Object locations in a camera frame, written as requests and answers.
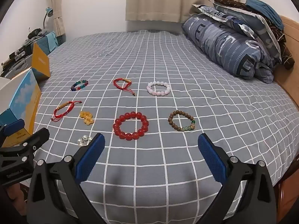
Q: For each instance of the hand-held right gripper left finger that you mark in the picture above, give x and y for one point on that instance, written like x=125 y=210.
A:
x=90 y=158

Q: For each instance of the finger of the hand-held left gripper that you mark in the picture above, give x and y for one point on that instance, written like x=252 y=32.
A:
x=14 y=126
x=35 y=141

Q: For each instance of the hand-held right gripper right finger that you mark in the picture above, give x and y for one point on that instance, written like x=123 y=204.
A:
x=211 y=158

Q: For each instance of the blue and yellow cardboard box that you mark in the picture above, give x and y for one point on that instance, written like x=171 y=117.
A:
x=25 y=91

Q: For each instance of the dark clutter pile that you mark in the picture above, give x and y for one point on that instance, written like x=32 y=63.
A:
x=19 y=51

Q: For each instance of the teal suitcase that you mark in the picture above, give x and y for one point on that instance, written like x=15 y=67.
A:
x=48 y=43

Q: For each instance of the black device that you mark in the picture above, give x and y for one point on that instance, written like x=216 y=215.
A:
x=35 y=33

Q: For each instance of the grey checked bedsheet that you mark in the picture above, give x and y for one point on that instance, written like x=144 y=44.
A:
x=163 y=58

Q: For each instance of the blue desk lamp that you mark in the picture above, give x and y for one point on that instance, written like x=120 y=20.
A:
x=48 y=11

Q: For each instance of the narrow beige curtain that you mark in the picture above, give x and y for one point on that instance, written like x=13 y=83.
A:
x=57 y=9

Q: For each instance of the brown patterned blanket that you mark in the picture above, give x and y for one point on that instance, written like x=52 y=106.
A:
x=283 y=49

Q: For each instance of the wooden headboard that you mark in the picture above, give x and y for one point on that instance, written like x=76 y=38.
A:
x=290 y=51

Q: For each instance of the blue patterned pillow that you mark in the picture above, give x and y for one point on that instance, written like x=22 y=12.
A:
x=245 y=21

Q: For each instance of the teal folded cloth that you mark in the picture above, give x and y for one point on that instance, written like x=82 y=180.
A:
x=264 y=9

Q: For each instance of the wide beige curtain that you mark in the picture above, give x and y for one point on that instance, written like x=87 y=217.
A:
x=172 y=0

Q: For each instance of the wooden bed frame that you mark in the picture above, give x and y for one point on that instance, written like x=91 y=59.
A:
x=287 y=196

